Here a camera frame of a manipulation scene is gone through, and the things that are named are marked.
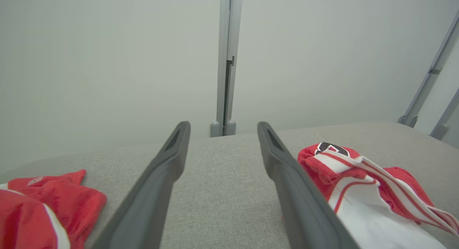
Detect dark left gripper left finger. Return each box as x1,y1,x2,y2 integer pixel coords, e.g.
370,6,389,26
91,121,191,249

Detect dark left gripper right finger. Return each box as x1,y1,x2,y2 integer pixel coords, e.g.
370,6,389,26
257,121,360,249

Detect red and white jersey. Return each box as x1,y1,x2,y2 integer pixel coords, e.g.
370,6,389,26
297,142,459,249

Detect red shorts with white stripe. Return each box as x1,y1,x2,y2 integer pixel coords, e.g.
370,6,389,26
0,169,107,249

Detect grey double partition post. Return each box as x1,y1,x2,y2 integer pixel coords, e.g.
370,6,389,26
210,0,244,138

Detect grey plain partition post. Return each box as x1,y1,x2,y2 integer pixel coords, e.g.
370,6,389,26
430,87,459,140

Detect grey notched partition post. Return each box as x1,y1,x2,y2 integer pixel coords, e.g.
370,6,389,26
397,11,459,128

